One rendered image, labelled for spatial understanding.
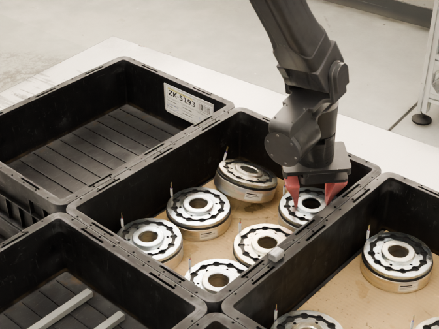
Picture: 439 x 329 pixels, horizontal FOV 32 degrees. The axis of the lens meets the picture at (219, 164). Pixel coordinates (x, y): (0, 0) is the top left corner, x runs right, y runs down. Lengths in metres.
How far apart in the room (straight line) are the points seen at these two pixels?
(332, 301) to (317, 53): 0.35
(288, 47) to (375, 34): 2.90
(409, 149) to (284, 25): 0.79
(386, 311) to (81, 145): 0.65
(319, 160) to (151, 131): 0.45
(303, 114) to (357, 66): 2.53
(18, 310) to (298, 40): 0.54
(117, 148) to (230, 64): 2.14
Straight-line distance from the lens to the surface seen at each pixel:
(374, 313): 1.12
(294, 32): 0.99
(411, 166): 1.66
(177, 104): 1.46
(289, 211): 1.23
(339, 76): 1.06
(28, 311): 1.14
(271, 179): 1.30
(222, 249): 1.20
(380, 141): 1.73
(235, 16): 4.03
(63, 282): 1.17
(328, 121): 1.11
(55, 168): 1.41
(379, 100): 3.32
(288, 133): 1.04
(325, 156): 1.15
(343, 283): 1.16
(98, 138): 1.48
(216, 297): 0.98
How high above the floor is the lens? 1.61
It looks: 34 degrees down
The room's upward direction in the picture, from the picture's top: straight up
